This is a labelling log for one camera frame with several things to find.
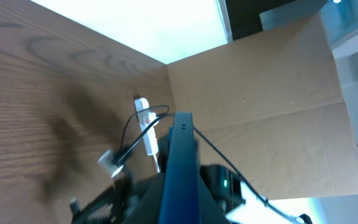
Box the black charger cable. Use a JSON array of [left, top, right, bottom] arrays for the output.
[[119, 105, 170, 150]]

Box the blue Galaxy smartphone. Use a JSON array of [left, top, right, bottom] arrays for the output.
[[158, 112, 200, 224]]

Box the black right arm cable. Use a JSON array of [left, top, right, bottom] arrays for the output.
[[113, 112, 313, 224]]

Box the white power strip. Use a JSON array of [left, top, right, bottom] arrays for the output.
[[134, 98, 158, 156]]

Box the brown cardboard panel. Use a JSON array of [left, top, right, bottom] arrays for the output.
[[168, 14, 358, 200]]

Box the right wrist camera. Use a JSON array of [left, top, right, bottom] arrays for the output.
[[98, 149, 124, 179]]

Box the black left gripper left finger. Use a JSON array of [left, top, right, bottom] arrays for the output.
[[123, 173, 165, 224]]

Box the white charger adapter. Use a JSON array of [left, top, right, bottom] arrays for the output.
[[144, 111, 158, 125]]

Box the white power strip cord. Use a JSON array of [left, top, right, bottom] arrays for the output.
[[152, 154, 162, 174]]

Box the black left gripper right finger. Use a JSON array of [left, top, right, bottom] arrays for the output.
[[197, 176, 229, 224]]

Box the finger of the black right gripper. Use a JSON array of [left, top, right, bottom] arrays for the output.
[[70, 187, 124, 224]]

